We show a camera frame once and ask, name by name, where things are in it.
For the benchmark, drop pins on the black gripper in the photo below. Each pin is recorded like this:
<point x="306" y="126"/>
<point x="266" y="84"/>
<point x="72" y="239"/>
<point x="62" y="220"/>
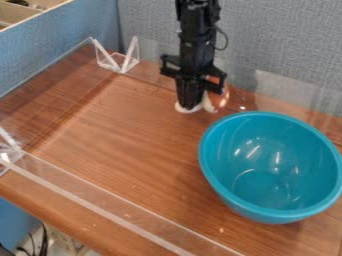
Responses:
<point x="208" y="78"/>

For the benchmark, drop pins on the white and brown mushroom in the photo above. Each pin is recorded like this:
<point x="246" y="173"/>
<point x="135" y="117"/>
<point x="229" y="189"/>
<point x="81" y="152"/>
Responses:
<point x="211" y="103"/>

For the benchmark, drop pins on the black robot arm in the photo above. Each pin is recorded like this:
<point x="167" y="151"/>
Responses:
<point x="197" y="16"/>

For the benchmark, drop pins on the blue plastic bowl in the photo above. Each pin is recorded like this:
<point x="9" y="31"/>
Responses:
<point x="271" y="166"/>

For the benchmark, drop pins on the clear acrylic back barrier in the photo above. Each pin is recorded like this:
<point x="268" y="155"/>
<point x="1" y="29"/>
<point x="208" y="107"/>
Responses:
<point x="254" y="80"/>

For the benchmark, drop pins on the clear acrylic barrier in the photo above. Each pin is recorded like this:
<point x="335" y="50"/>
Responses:
<point x="254" y="80"/>
<point x="147" y="224"/>

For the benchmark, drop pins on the clear acrylic front barrier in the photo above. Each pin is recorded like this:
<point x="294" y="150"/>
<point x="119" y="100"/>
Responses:
<point x="147" y="224"/>

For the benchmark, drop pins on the wooden shelf box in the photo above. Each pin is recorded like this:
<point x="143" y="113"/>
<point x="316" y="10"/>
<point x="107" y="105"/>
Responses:
<point x="18" y="11"/>

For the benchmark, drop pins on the clear acrylic corner bracket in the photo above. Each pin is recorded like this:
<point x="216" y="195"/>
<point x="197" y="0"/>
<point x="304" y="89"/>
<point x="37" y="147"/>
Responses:
<point x="117" y="62"/>

